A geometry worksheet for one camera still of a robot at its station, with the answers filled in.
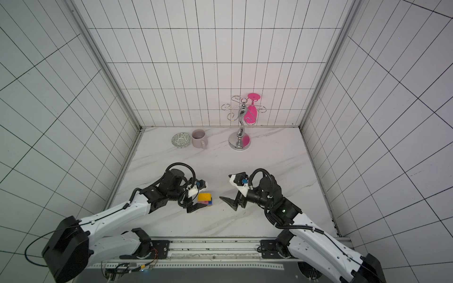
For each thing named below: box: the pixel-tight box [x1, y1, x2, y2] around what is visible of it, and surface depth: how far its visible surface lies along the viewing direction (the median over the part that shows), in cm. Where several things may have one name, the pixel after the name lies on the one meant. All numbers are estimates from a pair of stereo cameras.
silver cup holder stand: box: [221, 94, 267, 151], surface depth 102 cm
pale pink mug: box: [191, 128, 209, 150], surface depth 107 cm
